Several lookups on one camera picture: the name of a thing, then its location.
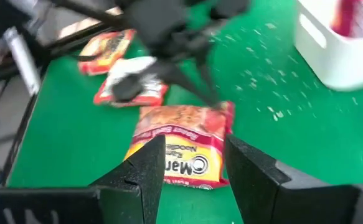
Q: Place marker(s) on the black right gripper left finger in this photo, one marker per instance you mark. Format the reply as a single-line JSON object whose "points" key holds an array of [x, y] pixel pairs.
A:
{"points": [[131, 193]]}

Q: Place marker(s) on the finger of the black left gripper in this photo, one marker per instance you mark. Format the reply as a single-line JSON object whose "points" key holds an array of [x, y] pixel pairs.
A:
{"points": [[126, 88], [193, 84]]}

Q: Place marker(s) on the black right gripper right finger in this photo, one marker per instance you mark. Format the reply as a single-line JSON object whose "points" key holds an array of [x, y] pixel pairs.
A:
{"points": [[277, 199]]}

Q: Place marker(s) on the red Maruchan noodle packet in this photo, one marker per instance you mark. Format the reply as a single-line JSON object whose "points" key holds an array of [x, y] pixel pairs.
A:
{"points": [[122, 70], [355, 18], [184, 140]]}

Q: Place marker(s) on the orange Maruchan noodle packet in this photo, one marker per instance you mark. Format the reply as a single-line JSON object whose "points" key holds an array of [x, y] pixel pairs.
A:
{"points": [[106, 53]]}

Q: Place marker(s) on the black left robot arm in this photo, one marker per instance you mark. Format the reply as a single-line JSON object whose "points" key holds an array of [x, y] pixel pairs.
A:
{"points": [[91, 11]]}

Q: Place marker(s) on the white plastic bin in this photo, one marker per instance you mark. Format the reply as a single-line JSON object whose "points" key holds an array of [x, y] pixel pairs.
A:
{"points": [[324, 62]]}

